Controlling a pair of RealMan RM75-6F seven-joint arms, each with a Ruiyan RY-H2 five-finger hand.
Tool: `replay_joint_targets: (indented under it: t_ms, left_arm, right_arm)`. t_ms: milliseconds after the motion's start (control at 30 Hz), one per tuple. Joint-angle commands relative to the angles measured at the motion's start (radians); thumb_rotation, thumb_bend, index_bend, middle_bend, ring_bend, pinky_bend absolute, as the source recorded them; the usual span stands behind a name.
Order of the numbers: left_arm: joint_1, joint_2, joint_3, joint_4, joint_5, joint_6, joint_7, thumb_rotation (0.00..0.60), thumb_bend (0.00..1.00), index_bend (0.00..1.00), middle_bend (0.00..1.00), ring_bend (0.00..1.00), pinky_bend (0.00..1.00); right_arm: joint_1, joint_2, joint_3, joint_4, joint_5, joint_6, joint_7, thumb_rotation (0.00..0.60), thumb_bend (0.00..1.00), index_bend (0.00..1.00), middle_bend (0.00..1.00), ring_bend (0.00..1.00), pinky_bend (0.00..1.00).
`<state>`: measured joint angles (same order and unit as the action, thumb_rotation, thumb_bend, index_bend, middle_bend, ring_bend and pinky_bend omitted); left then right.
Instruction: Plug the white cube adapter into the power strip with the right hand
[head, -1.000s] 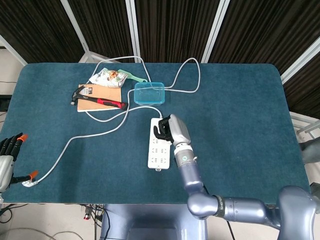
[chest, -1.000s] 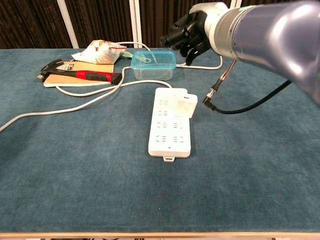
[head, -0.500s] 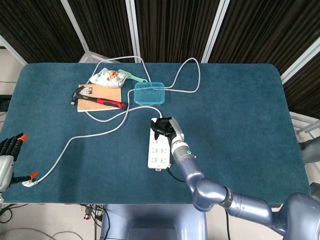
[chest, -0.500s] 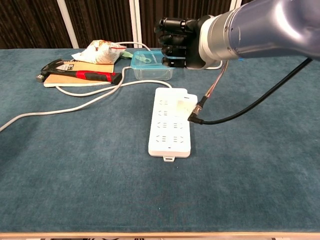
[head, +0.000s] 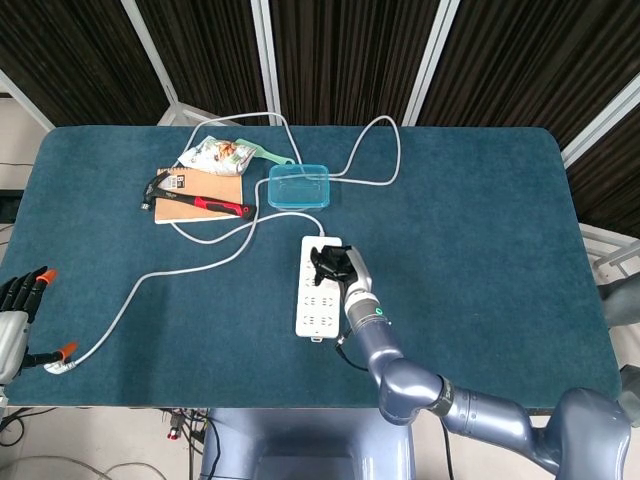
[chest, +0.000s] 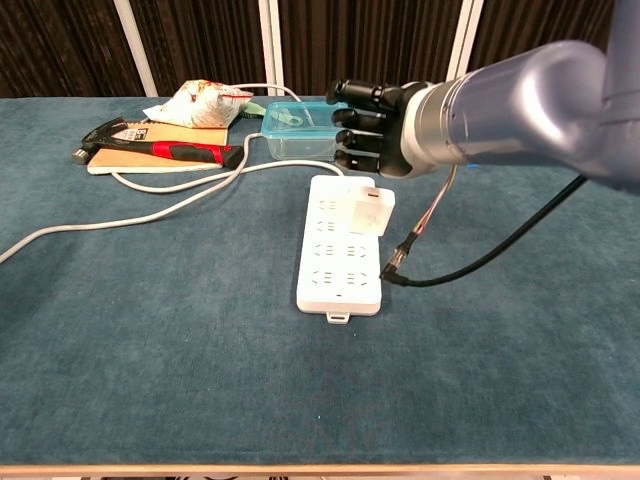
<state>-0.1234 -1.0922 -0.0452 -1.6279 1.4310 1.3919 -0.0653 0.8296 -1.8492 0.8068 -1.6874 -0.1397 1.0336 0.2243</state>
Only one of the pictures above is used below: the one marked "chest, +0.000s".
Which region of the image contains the light green plastic brush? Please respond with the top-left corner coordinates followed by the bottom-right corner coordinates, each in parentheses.
top-left (239, 101), bottom-right (306, 129)

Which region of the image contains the dark screen panel white frame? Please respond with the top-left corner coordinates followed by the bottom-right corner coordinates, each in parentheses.
top-left (129, 0), bottom-right (274, 99)
top-left (459, 0), bottom-right (616, 84)
top-left (0, 0), bottom-right (156, 99)
top-left (269, 0), bottom-right (474, 99)

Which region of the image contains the brown kraft notebook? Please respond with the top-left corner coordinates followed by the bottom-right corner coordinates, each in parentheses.
top-left (87, 118), bottom-right (231, 176)

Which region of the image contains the white power adapter plug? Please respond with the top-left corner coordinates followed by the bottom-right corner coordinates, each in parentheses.
top-left (347, 184), bottom-right (397, 237)

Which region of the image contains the white snack bag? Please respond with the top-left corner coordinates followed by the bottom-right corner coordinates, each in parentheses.
top-left (142, 79), bottom-right (255, 130)

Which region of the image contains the black and red hammer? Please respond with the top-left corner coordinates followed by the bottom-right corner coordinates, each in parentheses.
top-left (71, 117), bottom-right (245, 171)

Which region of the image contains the grey power strip cord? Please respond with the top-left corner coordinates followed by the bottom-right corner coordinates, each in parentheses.
top-left (0, 159), bottom-right (346, 265)

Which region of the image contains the robot right five-finger hand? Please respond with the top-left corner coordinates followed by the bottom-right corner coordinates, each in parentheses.
top-left (324, 78), bottom-right (434, 180)

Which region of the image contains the white power strip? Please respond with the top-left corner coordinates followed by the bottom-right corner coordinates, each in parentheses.
top-left (295, 174), bottom-right (385, 326)

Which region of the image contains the teal carpet table mat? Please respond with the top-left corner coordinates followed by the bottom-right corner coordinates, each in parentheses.
top-left (0, 94), bottom-right (640, 466)

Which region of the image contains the clear container with blue rim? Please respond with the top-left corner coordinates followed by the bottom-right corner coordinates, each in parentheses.
top-left (260, 100), bottom-right (355, 162)

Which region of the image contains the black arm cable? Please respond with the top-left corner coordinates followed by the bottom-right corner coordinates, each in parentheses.
top-left (379, 164), bottom-right (589, 289)

